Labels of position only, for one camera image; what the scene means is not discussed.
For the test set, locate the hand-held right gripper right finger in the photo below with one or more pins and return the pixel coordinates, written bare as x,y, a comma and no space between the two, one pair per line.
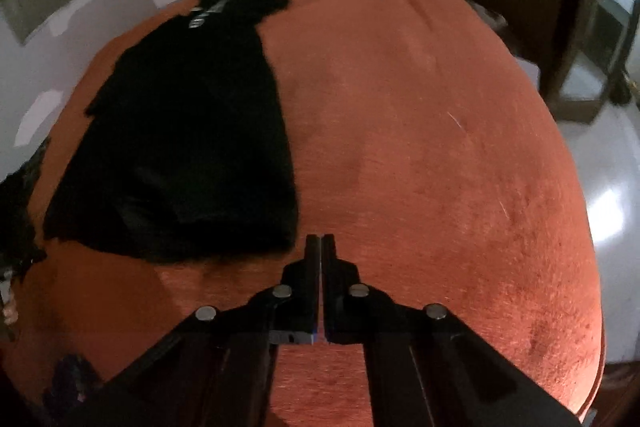
328,292

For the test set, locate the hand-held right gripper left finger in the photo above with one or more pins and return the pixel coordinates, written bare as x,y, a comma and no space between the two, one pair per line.
312,292

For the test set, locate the black garment with white script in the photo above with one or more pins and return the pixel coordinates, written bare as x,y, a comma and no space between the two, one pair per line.
190,147

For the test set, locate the dark grey clothes pile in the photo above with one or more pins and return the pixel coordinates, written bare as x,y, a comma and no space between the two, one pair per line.
17,207

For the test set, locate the orange blanket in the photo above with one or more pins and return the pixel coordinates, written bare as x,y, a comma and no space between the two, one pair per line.
425,157

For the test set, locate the dark wooden cabinet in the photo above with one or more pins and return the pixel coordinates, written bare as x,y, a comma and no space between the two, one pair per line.
550,7

